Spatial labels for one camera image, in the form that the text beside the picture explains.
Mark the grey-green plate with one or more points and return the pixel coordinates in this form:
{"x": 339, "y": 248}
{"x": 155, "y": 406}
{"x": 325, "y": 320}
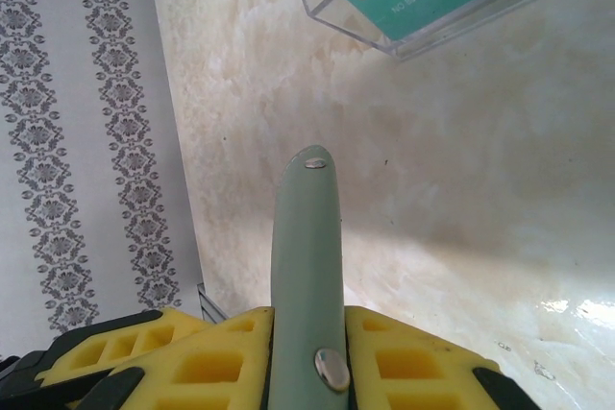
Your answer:
{"x": 307, "y": 261}

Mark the grooved aluminium rail end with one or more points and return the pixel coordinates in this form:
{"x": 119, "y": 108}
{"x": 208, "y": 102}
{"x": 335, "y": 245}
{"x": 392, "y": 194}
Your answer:
{"x": 211, "y": 304}

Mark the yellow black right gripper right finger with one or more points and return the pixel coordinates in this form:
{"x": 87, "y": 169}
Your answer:
{"x": 365, "y": 381}

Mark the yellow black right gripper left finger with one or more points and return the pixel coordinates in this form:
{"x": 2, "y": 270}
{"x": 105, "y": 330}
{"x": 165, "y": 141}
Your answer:
{"x": 250, "y": 333}

